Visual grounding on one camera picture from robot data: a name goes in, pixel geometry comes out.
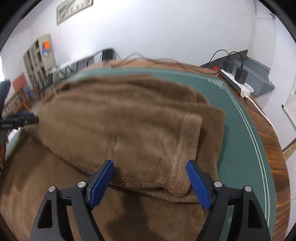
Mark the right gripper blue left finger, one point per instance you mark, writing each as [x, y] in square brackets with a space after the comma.
[52, 220]

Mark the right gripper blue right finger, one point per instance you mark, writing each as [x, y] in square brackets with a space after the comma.
[248, 221]

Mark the brown fleece garment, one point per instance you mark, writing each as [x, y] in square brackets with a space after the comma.
[147, 126]

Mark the white folding table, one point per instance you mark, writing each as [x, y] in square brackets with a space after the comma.
[66, 70]

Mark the left black tracker box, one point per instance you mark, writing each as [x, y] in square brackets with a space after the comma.
[4, 90]

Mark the grey storage cabinet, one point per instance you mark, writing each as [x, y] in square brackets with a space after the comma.
[39, 60]

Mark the wooden ruler stick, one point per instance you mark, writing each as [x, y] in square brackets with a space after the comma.
[288, 151]

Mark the black metal chair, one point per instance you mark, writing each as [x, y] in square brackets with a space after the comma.
[108, 55]

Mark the hanging scroll painting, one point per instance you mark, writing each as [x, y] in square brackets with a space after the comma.
[290, 108]

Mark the framed landscape picture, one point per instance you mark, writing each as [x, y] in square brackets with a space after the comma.
[69, 8]

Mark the white power strip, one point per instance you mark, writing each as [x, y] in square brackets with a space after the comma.
[245, 90]

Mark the black power adapter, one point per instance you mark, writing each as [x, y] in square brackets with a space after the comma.
[241, 75]
[228, 66]

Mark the red ball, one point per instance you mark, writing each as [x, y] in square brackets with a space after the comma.
[216, 68]

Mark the red board on wall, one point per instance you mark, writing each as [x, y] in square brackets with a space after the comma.
[19, 83]

